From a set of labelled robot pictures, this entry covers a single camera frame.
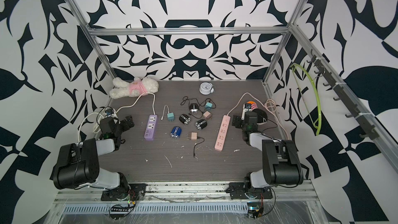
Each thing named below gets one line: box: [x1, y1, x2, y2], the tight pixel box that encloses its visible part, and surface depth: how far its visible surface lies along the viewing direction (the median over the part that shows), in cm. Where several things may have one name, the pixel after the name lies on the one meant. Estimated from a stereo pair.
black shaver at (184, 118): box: [178, 113, 191, 125], surface depth 98 cm
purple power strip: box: [144, 114, 159, 142], surface depth 95 cm
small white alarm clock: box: [199, 81, 215, 96], surface depth 114 cm
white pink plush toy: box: [109, 76, 160, 99], surface depth 107 cm
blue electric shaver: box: [169, 126, 182, 139], surface depth 93 cm
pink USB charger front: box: [188, 131, 198, 141], surface depth 92 cm
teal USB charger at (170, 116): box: [166, 112, 176, 122], surface depth 101 cm
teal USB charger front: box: [204, 102, 213, 111], surface depth 107 cm
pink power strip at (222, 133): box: [214, 114, 232, 152], surface depth 93 cm
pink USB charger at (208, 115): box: [203, 110, 213, 120], surface depth 101 cm
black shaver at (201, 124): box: [194, 119, 208, 130], surface depth 97 cm
